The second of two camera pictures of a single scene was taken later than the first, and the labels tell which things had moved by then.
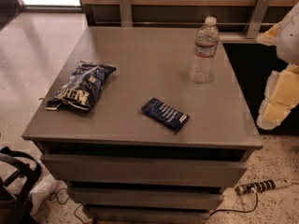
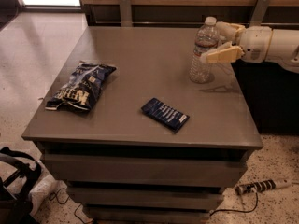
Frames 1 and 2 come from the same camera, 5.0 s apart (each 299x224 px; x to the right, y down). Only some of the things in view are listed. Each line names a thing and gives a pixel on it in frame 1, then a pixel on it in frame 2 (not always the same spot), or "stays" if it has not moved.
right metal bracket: [261, 7] stays
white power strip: [262, 186] stays
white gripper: [290, 41] → [256, 43]
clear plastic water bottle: [204, 52] stays
